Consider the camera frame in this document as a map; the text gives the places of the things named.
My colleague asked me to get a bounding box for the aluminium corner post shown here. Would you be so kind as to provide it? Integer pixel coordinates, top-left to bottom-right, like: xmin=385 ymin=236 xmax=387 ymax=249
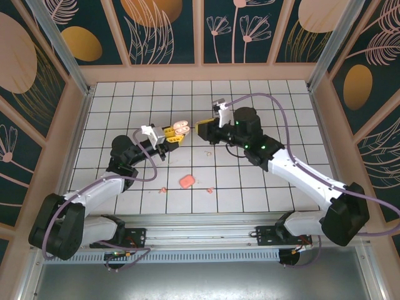
xmin=24 ymin=0 xmax=95 ymax=96
xmin=306 ymin=0 xmax=368 ymax=91

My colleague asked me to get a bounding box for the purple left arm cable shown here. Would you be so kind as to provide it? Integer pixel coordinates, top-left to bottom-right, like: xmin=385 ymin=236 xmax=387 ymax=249
xmin=42 ymin=127 xmax=159 ymax=271

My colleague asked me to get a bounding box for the pale pink charging case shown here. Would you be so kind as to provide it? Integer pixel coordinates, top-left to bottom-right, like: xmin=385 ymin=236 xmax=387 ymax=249
xmin=172 ymin=119 xmax=191 ymax=137

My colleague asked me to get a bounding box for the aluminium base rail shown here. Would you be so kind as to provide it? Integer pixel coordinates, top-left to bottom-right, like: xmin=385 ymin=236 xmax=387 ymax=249
xmin=90 ymin=213 xmax=371 ymax=253

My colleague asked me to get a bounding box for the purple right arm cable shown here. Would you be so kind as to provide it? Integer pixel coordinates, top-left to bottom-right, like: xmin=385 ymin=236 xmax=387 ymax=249
xmin=225 ymin=92 xmax=400 ymax=269

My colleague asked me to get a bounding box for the grey slotted cable duct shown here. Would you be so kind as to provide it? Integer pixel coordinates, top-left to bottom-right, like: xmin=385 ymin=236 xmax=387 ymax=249
xmin=73 ymin=249 xmax=282 ymax=264

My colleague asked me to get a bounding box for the grey metal sheet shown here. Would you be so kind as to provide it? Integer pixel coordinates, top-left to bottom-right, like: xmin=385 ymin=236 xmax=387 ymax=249
xmin=31 ymin=246 xmax=373 ymax=300

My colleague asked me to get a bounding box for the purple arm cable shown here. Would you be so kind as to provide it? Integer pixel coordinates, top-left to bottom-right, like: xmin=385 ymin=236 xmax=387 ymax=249
xmin=42 ymin=127 xmax=159 ymax=271
xmin=225 ymin=92 xmax=400 ymax=269

